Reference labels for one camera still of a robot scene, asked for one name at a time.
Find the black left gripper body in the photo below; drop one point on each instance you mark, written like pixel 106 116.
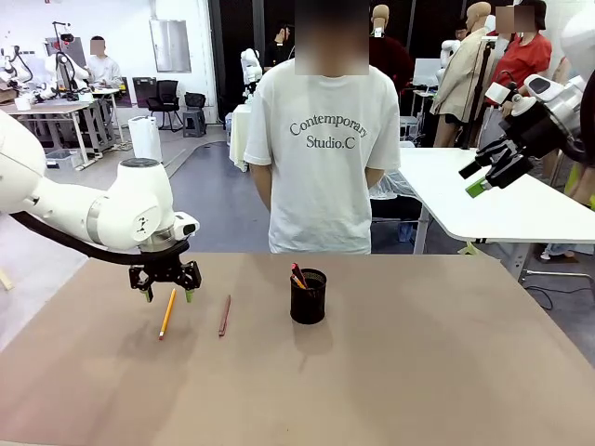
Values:
pixel 165 265

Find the mannequin in beige coat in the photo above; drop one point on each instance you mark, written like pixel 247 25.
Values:
pixel 458 79

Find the white monitor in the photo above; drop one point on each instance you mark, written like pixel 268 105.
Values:
pixel 425 72

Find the wooden stick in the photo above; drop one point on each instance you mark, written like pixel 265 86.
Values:
pixel 5 280

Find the white air purifier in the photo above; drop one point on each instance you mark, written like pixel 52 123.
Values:
pixel 145 139

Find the black stool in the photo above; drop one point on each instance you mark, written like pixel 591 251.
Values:
pixel 194 123

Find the orange pencil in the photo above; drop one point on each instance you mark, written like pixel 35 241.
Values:
pixel 297 281

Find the seated person in white shirt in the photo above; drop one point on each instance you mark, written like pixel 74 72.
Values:
pixel 104 69

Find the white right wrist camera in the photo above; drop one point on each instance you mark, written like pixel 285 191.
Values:
pixel 498 93

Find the person in white printed t-shirt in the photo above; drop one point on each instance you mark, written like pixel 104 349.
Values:
pixel 321 186

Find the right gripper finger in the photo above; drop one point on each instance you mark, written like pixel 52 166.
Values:
pixel 488 155
pixel 506 172

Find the grey wall panel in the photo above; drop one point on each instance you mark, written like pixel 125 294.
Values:
pixel 170 46

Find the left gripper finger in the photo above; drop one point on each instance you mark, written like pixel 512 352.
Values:
pixel 191 278
pixel 141 279

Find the brown pencil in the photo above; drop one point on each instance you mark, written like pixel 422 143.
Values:
pixel 224 316

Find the yellow pencil with red eraser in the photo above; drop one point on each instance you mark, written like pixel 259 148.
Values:
pixel 167 314

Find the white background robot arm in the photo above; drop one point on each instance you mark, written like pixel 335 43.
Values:
pixel 58 69
pixel 9 65
pixel 448 48
pixel 251 65

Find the table with white cloth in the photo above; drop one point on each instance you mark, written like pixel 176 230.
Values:
pixel 239 135

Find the red pen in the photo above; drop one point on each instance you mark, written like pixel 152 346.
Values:
pixel 297 273

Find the grey work table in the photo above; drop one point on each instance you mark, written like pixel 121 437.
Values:
pixel 46 109

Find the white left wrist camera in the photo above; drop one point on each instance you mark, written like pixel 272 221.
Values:
pixel 187 227

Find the black mesh pen holder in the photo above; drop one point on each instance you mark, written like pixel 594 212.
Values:
pixel 308 302

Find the mannequin in dark red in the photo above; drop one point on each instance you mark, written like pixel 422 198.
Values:
pixel 392 56

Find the person in red shirt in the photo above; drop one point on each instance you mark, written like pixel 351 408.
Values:
pixel 530 56

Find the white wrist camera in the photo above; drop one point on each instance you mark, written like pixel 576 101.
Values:
pixel 187 227
pixel 498 93

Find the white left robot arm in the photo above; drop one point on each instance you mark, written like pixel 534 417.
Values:
pixel 135 195

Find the person in black clothes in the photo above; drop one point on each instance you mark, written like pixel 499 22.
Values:
pixel 279 51

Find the black tripod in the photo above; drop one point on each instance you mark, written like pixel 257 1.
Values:
pixel 483 69

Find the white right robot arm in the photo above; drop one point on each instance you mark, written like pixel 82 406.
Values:
pixel 567 100

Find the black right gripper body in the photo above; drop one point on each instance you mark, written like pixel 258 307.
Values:
pixel 534 130

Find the clear plastic storage box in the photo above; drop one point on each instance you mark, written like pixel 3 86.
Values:
pixel 62 159

